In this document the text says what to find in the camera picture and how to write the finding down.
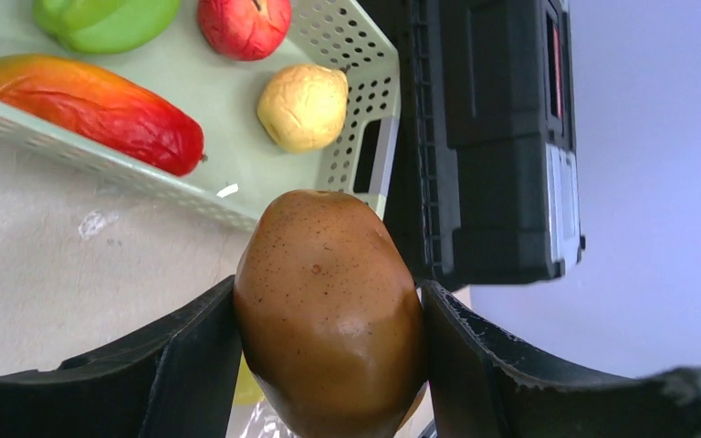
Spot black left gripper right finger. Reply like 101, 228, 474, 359
421, 280, 701, 437

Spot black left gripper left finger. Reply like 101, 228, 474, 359
0, 278, 241, 437

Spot brown fake potato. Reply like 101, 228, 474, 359
233, 190, 427, 437

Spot red orange fake tomato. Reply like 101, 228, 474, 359
0, 54, 204, 176

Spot yellow fake lemon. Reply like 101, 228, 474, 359
256, 64, 349, 153

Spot clear zip bag blue seal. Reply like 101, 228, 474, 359
225, 357, 434, 438

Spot black toolbox clear lids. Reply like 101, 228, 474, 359
363, 0, 586, 291

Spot green perforated plastic basket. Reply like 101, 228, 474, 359
0, 1, 400, 230

